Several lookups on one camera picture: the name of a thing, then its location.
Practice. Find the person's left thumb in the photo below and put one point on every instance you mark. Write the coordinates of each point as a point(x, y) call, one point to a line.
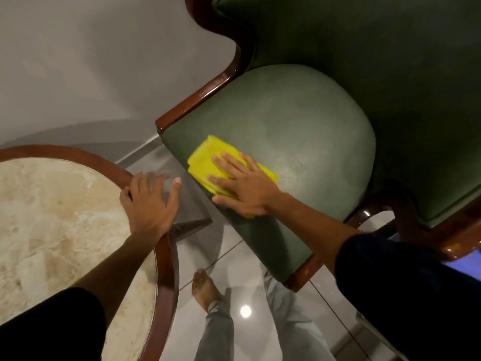
point(174, 199)

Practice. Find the person's right middle finger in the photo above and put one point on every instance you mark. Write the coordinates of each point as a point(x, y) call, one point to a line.
point(225, 165)

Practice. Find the person's left forearm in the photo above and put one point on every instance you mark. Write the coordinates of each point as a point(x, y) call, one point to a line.
point(116, 270)

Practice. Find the person's left little finger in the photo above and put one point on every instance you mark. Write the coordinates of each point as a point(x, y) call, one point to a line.
point(124, 196)

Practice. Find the person's right hand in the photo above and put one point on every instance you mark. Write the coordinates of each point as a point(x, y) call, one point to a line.
point(251, 189)

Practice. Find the person's black sleeve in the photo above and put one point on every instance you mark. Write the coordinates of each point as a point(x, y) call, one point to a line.
point(409, 296)
point(52, 327)

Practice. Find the round marble table wooden rim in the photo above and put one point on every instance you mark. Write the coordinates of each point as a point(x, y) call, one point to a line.
point(56, 229)

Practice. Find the person's right little finger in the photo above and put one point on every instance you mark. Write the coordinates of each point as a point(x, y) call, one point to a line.
point(250, 162)

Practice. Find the person's right forearm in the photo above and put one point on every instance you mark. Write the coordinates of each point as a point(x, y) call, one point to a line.
point(312, 229)

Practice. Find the person's light grey trousers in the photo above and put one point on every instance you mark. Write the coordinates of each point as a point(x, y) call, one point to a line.
point(293, 327)

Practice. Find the person's black right sleeve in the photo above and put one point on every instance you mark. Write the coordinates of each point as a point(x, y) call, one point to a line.
point(409, 296)

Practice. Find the person's left hand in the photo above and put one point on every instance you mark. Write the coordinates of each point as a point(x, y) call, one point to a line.
point(148, 216)

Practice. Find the person's bare left foot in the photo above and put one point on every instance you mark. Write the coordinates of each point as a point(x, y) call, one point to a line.
point(205, 287)

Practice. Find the yellow cleaning cloth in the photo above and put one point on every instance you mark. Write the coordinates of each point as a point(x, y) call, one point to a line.
point(206, 163)

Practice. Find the person's black left sleeve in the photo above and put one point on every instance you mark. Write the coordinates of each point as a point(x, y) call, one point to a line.
point(52, 327)

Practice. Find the person's left middle finger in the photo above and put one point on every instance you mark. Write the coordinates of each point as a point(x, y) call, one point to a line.
point(145, 183)

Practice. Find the person's right thumb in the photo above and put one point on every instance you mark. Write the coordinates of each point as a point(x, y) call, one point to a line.
point(225, 201)

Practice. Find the green armchair with wooden frame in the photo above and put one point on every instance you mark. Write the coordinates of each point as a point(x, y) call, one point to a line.
point(312, 108)

